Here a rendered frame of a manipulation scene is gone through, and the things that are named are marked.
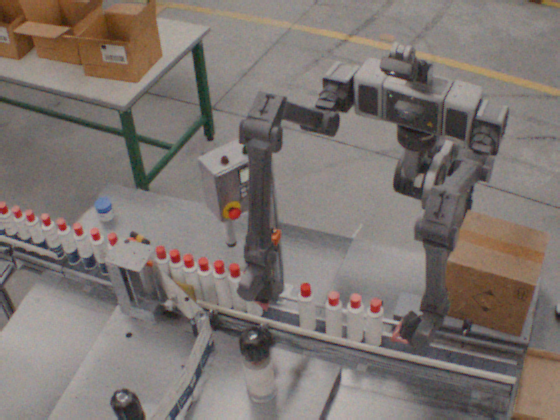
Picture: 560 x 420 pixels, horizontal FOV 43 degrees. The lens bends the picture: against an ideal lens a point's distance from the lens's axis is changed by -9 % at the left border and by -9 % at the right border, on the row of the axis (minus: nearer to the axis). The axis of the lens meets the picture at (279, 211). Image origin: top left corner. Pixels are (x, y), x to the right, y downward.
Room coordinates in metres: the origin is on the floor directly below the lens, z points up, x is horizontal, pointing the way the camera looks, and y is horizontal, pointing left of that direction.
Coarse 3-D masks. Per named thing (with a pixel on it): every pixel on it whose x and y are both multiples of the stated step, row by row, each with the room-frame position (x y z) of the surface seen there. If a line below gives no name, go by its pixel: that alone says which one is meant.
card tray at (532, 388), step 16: (528, 352) 1.29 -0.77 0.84; (544, 352) 1.27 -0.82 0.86; (528, 368) 1.24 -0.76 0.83; (544, 368) 1.23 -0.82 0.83; (528, 384) 1.18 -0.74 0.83; (544, 384) 1.17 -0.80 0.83; (528, 400) 1.12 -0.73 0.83; (544, 400) 1.11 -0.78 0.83; (512, 416) 1.06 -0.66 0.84; (528, 416) 1.04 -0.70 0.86; (544, 416) 1.05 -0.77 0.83
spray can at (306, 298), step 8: (304, 288) 1.48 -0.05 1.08; (304, 296) 1.47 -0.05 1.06; (312, 296) 1.48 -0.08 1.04; (304, 304) 1.46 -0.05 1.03; (312, 304) 1.47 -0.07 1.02; (304, 312) 1.46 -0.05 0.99; (312, 312) 1.47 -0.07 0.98; (304, 320) 1.47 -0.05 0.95; (312, 320) 1.47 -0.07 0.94; (304, 328) 1.46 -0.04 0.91; (312, 328) 1.47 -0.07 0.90
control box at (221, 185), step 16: (240, 144) 1.70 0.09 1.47; (208, 160) 1.64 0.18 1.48; (240, 160) 1.63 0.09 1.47; (208, 176) 1.61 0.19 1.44; (224, 176) 1.59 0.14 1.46; (208, 192) 1.63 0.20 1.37; (224, 192) 1.59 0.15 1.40; (208, 208) 1.64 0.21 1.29; (224, 208) 1.58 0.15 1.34; (240, 208) 1.61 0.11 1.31
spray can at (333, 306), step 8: (328, 296) 1.44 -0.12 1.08; (336, 296) 1.44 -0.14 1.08; (328, 304) 1.44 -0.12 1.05; (336, 304) 1.43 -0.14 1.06; (328, 312) 1.43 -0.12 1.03; (336, 312) 1.42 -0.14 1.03; (328, 320) 1.43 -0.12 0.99; (336, 320) 1.42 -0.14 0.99; (328, 328) 1.43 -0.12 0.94; (336, 328) 1.42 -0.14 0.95; (336, 336) 1.42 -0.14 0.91
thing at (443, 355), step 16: (80, 272) 1.81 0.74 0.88; (96, 272) 1.80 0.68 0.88; (272, 320) 1.53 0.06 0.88; (288, 320) 1.52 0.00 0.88; (320, 320) 1.51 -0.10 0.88; (304, 336) 1.45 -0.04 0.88; (384, 336) 1.42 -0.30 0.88; (368, 352) 1.36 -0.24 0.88; (416, 352) 1.34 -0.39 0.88; (432, 352) 1.33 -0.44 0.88; (448, 352) 1.32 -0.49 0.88; (432, 368) 1.27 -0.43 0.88; (480, 368) 1.24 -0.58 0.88; (496, 368) 1.23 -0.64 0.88; (512, 368) 1.22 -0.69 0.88; (512, 384) 1.16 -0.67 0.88
